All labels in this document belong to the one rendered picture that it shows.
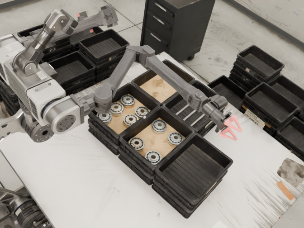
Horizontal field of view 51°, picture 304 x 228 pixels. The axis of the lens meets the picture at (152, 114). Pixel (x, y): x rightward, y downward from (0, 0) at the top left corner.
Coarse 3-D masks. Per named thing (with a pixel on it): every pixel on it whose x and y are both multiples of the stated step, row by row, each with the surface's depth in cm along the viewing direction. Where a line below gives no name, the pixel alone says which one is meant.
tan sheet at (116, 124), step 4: (136, 100) 231; (136, 104) 228; (140, 104) 229; (124, 108) 224; (128, 108) 225; (132, 108) 225; (124, 112) 222; (128, 112) 222; (132, 112) 223; (112, 116) 218; (116, 116) 219; (120, 116) 219; (112, 120) 216; (116, 120) 216; (120, 120) 217; (108, 124) 213; (112, 124) 214; (116, 124) 214; (120, 124) 215; (112, 128) 211; (116, 128) 212; (120, 128) 212; (124, 128) 213; (116, 132) 210; (120, 132) 210
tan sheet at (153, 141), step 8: (168, 128) 218; (136, 136) 210; (144, 136) 211; (152, 136) 212; (160, 136) 213; (136, 144) 206; (152, 144) 207; (160, 144) 208; (168, 144) 209; (144, 152) 203; (160, 152) 204; (168, 152) 205
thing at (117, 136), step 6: (126, 84) 226; (132, 84) 226; (138, 90) 224; (156, 102) 218; (156, 108) 215; (90, 114) 206; (96, 120) 204; (138, 120) 206; (108, 126) 200; (132, 126) 202; (114, 132) 197
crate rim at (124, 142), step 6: (162, 108) 216; (150, 114) 210; (144, 120) 207; (180, 120) 211; (186, 126) 208; (126, 132) 199; (192, 132) 205; (120, 138) 195; (186, 138) 203; (126, 144) 193; (180, 144) 198; (132, 150) 191; (174, 150) 194; (138, 156) 190; (168, 156) 191; (144, 162) 189; (150, 162) 187
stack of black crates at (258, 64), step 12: (252, 48) 339; (240, 60) 324; (252, 60) 336; (264, 60) 335; (276, 60) 324; (240, 72) 331; (252, 72) 318; (264, 72) 309; (276, 72) 314; (240, 84) 337; (252, 84) 326
